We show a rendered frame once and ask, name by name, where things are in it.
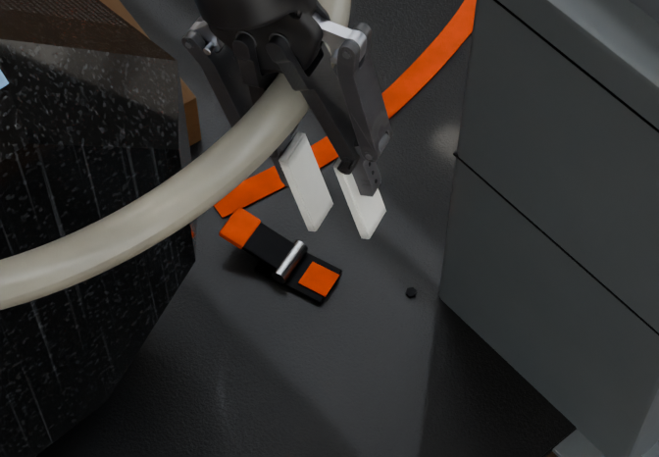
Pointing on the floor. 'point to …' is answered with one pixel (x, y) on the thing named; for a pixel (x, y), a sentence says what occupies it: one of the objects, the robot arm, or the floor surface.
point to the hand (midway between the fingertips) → (333, 187)
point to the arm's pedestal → (562, 199)
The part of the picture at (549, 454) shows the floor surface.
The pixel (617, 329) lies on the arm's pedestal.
